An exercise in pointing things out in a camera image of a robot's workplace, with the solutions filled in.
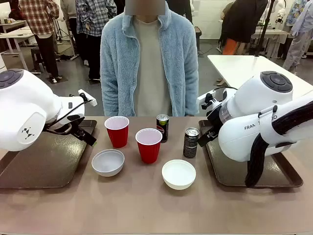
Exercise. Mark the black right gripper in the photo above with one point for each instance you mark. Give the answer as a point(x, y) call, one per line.
point(214, 120)

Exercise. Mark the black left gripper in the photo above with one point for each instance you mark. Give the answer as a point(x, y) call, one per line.
point(74, 123)

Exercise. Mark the black soda can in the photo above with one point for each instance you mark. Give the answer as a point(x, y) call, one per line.
point(191, 147)
point(164, 133)

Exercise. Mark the red plastic cup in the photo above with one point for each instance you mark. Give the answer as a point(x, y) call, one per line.
point(118, 137)
point(148, 151)

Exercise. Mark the white plastic bowl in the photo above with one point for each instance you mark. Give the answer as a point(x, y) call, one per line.
point(178, 175)
point(107, 162)

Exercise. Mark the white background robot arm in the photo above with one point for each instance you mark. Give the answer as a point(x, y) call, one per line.
point(281, 12)

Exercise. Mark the person's right forearm blue sleeve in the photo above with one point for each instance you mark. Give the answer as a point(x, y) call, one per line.
point(108, 98)

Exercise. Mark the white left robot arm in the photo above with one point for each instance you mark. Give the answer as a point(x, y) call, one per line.
point(24, 102)

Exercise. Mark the person's left forearm blue sleeve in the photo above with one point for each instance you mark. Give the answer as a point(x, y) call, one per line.
point(190, 98)

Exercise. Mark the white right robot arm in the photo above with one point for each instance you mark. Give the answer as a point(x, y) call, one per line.
point(244, 137)

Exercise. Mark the brown plastic serving tray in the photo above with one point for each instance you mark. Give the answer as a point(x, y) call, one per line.
point(276, 171)
point(49, 159)

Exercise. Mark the large white table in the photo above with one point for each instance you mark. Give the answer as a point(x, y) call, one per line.
point(244, 66)

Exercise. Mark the person in blue fleece jacket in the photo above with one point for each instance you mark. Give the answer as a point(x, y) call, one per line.
point(149, 73)

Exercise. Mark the black stool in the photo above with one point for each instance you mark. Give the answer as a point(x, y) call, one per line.
point(36, 52)

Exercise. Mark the brown topped background desk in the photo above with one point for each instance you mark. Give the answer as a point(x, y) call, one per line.
point(197, 30)

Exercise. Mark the black stand pole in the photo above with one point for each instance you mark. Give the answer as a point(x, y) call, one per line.
point(264, 31)

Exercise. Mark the bystander in blue plaid shirt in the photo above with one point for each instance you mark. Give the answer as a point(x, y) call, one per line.
point(93, 14)

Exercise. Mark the bystander in black jacket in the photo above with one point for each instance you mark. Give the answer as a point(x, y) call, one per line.
point(244, 19)

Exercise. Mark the white cluttered background desk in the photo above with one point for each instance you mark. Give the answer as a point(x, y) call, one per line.
point(278, 31)

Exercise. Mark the bystander in grey jacket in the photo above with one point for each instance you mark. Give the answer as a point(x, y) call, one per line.
point(68, 9)

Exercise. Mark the bystander in red plaid shirt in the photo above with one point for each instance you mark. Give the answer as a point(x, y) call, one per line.
point(39, 14)

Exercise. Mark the bystander in light blue shirt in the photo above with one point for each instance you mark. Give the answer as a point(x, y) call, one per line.
point(303, 22)

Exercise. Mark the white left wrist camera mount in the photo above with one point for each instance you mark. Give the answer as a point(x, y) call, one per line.
point(88, 99)

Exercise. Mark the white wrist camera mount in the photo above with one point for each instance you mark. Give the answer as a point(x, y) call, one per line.
point(203, 98)
point(88, 99)

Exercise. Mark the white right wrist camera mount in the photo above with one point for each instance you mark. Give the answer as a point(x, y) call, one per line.
point(203, 98)

